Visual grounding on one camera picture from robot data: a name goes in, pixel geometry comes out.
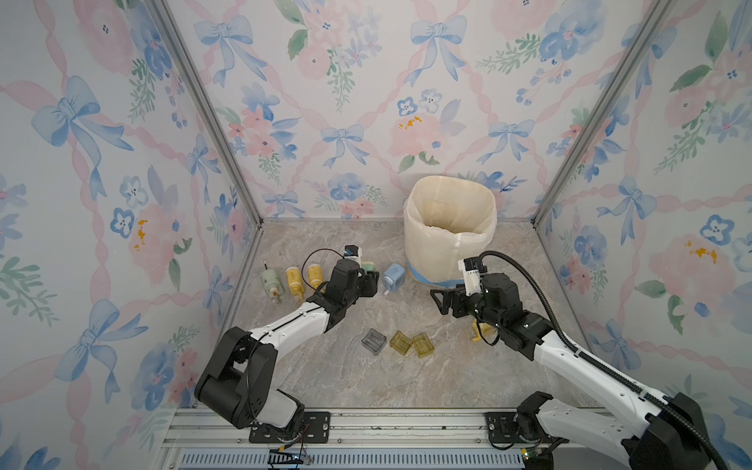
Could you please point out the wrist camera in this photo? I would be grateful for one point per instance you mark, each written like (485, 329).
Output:
(472, 270)
(353, 252)

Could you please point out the yellow pencil sharpener right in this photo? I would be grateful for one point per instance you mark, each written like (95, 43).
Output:
(482, 331)

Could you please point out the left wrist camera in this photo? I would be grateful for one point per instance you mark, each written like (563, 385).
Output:
(353, 252)

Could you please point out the cream waste bin with liner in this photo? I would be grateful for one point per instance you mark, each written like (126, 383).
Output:
(446, 220)

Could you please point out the yellow tinted tray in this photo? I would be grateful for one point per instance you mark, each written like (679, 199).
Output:
(423, 345)
(401, 343)

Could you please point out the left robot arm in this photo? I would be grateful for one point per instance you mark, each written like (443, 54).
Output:
(236, 383)

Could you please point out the yellow pencil sharpener back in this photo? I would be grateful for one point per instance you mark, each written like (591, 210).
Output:
(315, 276)

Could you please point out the yellow pencil sharpener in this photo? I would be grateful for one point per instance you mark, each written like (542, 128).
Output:
(295, 283)
(482, 331)
(315, 276)

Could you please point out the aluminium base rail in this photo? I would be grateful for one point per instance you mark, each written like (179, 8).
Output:
(355, 439)

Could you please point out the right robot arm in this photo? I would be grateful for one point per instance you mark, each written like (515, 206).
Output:
(643, 428)

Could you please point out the pale green pencil sharpener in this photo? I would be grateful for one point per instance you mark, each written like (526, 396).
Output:
(273, 286)

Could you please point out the yellow pencil sharpener front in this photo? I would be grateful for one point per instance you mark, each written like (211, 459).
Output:
(295, 283)

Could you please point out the blue pencil sharpener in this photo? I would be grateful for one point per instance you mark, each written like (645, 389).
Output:
(393, 278)

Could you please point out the clear shavings tray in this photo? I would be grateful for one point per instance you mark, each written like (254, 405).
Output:
(374, 341)

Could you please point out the aluminium corner post left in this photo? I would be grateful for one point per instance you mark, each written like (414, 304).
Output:
(165, 22)

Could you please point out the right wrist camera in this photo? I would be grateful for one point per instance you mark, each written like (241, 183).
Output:
(472, 270)

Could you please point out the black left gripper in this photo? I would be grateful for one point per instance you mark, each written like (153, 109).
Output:
(369, 282)

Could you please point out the aluminium corner post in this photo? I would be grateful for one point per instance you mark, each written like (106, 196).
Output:
(165, 22)
(644, 35)

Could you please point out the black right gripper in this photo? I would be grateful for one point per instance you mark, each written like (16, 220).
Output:
(459, 296)

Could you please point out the aluminium corner post right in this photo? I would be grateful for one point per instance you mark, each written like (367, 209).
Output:
(644, 35)

